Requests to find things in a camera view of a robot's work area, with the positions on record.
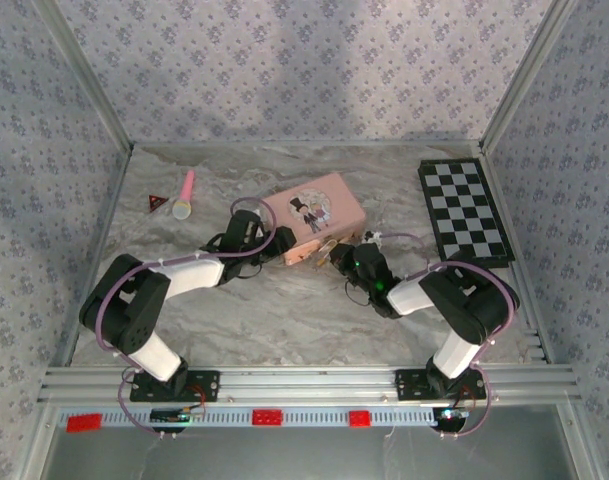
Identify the pink tin box cartoon couple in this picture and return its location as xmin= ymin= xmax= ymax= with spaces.
xmin=260 ymin=172 xmax=368 ymax=267

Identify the pink toy microphone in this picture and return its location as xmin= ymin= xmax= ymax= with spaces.
xmin=171 ymin=169 xmax=197 ymax=222

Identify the black and grey chessboard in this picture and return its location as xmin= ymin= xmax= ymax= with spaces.
xmin=416 ymin=157 xmax=516 ymax=273

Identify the right circuit board green light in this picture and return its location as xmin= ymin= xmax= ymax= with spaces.
xmin=436 ymin=407 xmax=471 ymax=424

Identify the circuit board green light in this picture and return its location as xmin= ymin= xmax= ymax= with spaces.
xmin=151 ymin=407 xmax=206 ymax=426
xmin=436 ymin=407 xmax=471 ymax=424

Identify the left circuit board green light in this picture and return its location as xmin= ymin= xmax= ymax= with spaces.
xmin=151 ymin=407 xmax=206 ymax=426

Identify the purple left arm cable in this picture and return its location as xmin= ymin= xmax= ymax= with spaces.
xmin=96 ymin=197 xmax=280 ymax=441

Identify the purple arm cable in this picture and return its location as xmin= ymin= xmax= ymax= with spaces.
xmin=96 ymin=197 xmax=280 ymax=441
xmin=376 ymin=230 xmax=519 ymax=439

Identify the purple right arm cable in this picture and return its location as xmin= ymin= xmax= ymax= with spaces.
xmin=376 ymin=230 xmax=519 ymax=439

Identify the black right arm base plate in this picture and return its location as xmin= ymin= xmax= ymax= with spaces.
xmin=394 ymin=368 xmax=487 ymax=401

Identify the aluminium mounting rail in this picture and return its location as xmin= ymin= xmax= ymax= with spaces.
xmin=41 ymin=364 xmax=583 ymax=406

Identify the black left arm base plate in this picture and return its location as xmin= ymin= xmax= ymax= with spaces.
xmin=128 ymin=369 xmax=221 ymax=404

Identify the aluminium frame bar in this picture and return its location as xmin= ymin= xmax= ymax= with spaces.
xmin=51 ymin=147 xmax=135 ymax=369

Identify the grey slotted cable duct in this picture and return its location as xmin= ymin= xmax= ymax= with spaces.
xmin=58 ymin=404 xmax=478 ymax=429

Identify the aluminium frame post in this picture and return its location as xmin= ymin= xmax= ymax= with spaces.
xmin=33 ymin=0 xmax=135 ymax=151
xmin=479 ymin=0 xmax=578 ymax=151

